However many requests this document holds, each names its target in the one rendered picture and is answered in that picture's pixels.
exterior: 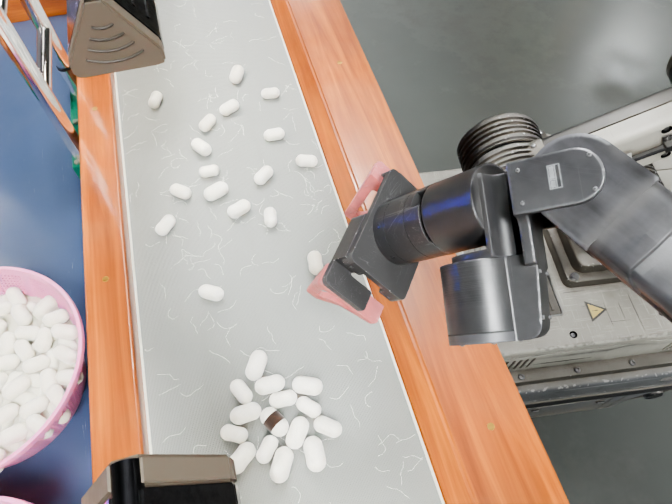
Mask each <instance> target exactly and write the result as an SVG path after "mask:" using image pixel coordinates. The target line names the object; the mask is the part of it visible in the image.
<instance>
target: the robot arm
mask: <svg viewBox="0 0 672 504"><path fill-rule="evenodd" d="M506 168H507V172H506V171H505V170H504V169H502V168H501V167H500V166H498V165H496V164H493V163H485V164H482V165H480V166H477V167H474V168H472V169H469V170H467V171H464V172H462V173H459V174H456V175H454V176H451V177H449V178H446V179H444V180H441V181H438V182H436V183H433V184H431V185H428V186H426V187H423V188H420V189H417V188H416V187H415V186H414V185H413V184H412V183H411V182H409V181H408V180H407V179H406V178H405V177H404V176H403V175H402V174H401V173H399V172H398V171H397V170H396V169H389V168H388V167H387V166H386V165H385V164H384V163H383V162H380V161H379V162H377V163H375V164H374V166H373V167H372V169H371V171H370V172H369V174H368V175H367V177H366V179H365V180H364V182H363V184H362V185H361V187H360V189H359V190H358V192H357V193H356V195H355V197H354V198H353V200H352V201H351V203H350V204H349V206H348V208H347V209H346V211H345V213H344V214H345V215H346V216H347V217H348V218H349V219H350V220H351V221H350V223H349V225H348V227H347V229H346V231H345V233H344V235H343V237H342V239H341V241H340V243H339V245H338V248H337V250H336V252H335V254H334V256H333V258H332V260H331V262H330V263H327V264H326V265H325V266H324V267H323V269H322V270H321V271H320V272H319V274H318V275H317V276H316V277H315V279H314V280H313V281H312V282H311V284H310V285H309V286H308V288H307V292H308V293H309V294H311V295H312V296H313V297H315V298H316V299H319V300H322V301H326V302H329V303H332V304H335V305H338V306H341V307H343V308H344V309H346V310H348V311H349V312H351V313H353V314H354V315H356V316H358V317H359V318H361V319H363V320H364V321H366V322H368V323H369V324H374V323H377V322H378V320H379V318H380V315H381V313H382V310H383V308H384V306H383V305H382V304H381V303H379V302H378V301H377V300H376V299H374V298H373V297H372V296H371V291H370V290H369V289H368V288H366V287H365V286H364V285H363V284H361V283H360V282H359V281H358V280H356V279H355V278H354V277H353V276H352V275H351V273H356V274H357V275H363V274H364V275H365V276H366V277H367V278H369V279H370V280H371V281H372V282H374V283H375V284H376V285H377V286H379V287H380V289H379V293H380V294H382V295H383V296H384V297H385V298H387V299H388V300H389V301H399V300H404V299H405V298H406V295H407V293H408V290H409V288H410V285H411V282H412V280H413V277H414V275H415V272H416V269H417V267H418V264H419V262H420V261H424V260H428V259H432V258H437V257H441V256H445V255H449V254H453V253H458V252H462V251H466V250H470V249H475V248H479V247H483V246H487V249H483V250H479V251H475V252H470V253H466V254H462V255H458V256H454V257H452V263H450V264H446V265H443V266H441V267H440V274H441V282H442V290H443V299H444V307H445V315H446V323H447V332H448V340H449V346H458V345H459V346H461V347H463V346H465V345H474V344H488V343H491V344H496V343H500V342H511V341H519V342H522V341H524V340H531V339H535V338H539V337H542V336H544V335H546V334H547V333H548V331H549V329H550V319H552V316H551V315H550V310H549V295H548V280H547V276H548V275H549V272H548V271H547V269H548V264H547V258H546V251H545V245H544V238H543V230H546V229H552V228H558V229H559V230H560V231H562V232H563V233H564V234H565V235H566V236H567V237H569V238H570V239H571V240H572V241H573V242H574V243H576V244H577V245H578V246H579V247H580V248H582V249H583V250H584V251H585V252H586V253H587V254H589V255H590V256H591V257H592V258H593V259H596V260H597V261H598V262H600V263H601V264H602V265H603V266H604V267H605V268H607V269H608V270H609V271H610V272H611V273H613V274H614V275H615V276H616V277H617V278H619V279H620V280H621V281H622V282H623V283H624V284H626V285H627V286H628V287H629V288H630V289H632V290H633V291H634V292H635V293H636V294H638V295H639V296H640V297H641V298H642V299H644V300H645V301H646V302H647V303H648V304H650V305H651V306H652V307H653V308H654V309H656V310H657V311H658V314H659V315H660V316H664V317H665V318H666V319H667V320H669V321H670V322H671V323H672V191H670V190H669V189H667V188H666V187H665V186H663V185H662V184H661V183H659V177H657V176H656V175H655V174H653V173H652V172H651V171H649V170H648V169H646V168H645V167H644V166H642V165H641V164H639V163H638V162H637V161H635V160H634V159H632V158H631V157H630V156H628V155H627V154H625V153H624V152H623V151H621V150H620V149H618V148H617V147H616V146H614V145H613V144H611V143H610V142H609V141H607V140H605V139H604V138H601V137H599V136H596V135H593V134H587V133H574V134H568V135H564V136H561V137H559V138H556V139H554V140H552V141H551V142H549V143H548V144H546V145H545V146H544V147H543V148H542V149H541V150H539V152H538V153H537V154H536V155H535V156H534V157H530V158H526V159H521V160H517V161H513V162H509V163H506ZM372 190H374V191H376V192H377V193H376V195H375V197H374V199H373V202H372V204H371V206H370V208H369V210H368V211H359V210H358V209H359V208H360V206H361V205H362V204H363V202H364V201H365V199H366V198H367V196H368V195H369V194H370V192H371V191H372ZM322 290H324V291H326V292H323V291H322Z"/></svg>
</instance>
